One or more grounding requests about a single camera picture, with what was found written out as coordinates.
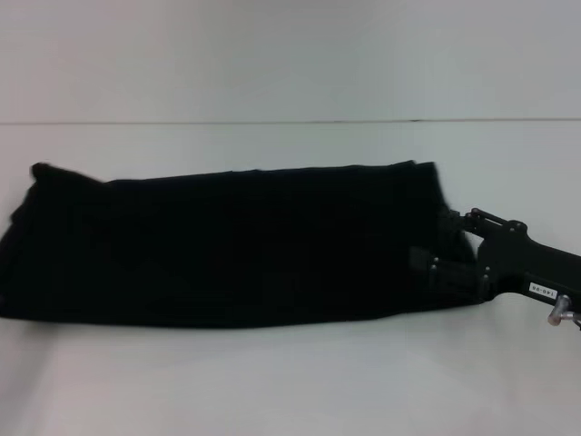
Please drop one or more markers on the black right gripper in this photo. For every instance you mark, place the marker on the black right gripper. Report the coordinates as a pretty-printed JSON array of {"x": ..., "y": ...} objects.
[{"x": 522, "y": 263}]

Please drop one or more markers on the black t-shirt with FREE print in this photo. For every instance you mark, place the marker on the black t-shirt with FREE print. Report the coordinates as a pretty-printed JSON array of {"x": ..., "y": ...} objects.
[{"x": 227, "y": 245}]

